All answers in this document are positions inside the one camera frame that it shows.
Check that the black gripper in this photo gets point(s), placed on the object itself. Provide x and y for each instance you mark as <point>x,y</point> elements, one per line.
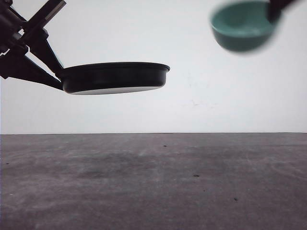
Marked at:
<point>18,36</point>

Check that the teal ceramic bowl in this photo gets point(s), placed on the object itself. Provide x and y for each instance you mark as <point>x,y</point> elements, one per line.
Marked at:
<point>246,25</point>

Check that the black frying pan green handle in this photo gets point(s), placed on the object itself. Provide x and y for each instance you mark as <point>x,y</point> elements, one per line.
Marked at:
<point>113,77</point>

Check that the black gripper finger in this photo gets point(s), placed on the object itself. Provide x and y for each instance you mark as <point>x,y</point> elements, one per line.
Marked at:
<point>275,8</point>

